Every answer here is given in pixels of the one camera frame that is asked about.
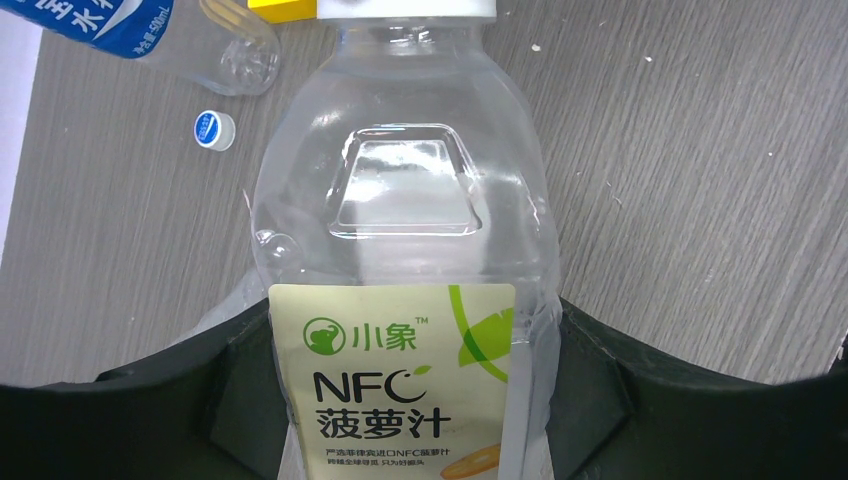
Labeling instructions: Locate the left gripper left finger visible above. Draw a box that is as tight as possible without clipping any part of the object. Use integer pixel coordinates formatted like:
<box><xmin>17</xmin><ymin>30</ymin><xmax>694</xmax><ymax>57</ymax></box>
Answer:
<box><xmin>1</xmin><ymin>301</ymin><xmax>289</xmax><ymax>479</ymax></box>

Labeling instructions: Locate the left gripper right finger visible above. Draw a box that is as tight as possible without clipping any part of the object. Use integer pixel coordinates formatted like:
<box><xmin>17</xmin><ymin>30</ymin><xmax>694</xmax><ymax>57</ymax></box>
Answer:
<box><xmin>547</xmin><ymin>303</ymin><xmax>847</xmax><ymax>479</ymax></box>

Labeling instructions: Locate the fruit label plastic bottle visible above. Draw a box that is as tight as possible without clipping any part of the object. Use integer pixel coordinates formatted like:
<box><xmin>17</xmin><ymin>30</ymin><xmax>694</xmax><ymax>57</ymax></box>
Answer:
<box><xmin>252</xmin><ymin>1</ymin><xmax>561</xmax><ymax>479</ymax></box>

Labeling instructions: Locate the white blue bottle cap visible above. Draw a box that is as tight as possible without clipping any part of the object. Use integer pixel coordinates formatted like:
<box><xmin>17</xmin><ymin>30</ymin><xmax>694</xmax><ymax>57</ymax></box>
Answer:
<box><xmin>193</xmin><ymin>110</ymin><xmax>236</xmax><ymax>152</ymax></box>

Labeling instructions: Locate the blue label water bottle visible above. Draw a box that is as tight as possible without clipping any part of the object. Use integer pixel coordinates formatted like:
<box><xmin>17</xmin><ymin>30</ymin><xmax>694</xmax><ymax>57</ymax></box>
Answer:
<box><xmin>1</xmin><ymin>0</ymin><xmax>281</xmax><ymax>96</ymax></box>

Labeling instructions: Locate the clear plastic bottle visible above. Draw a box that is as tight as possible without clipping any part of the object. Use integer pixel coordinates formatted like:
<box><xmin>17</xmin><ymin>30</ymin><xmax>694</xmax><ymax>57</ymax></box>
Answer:
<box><xmin>171</xmin><ymin>269</ymin><xmax>267</xmax><ymax>346</ymax></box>

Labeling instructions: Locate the yellow block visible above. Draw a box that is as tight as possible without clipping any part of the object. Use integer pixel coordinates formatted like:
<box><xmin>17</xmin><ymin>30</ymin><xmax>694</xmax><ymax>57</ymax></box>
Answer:
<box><xmin>247</xmin><ymin>0</ymin><xmax>317</xmax><ymax>24</ymax></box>

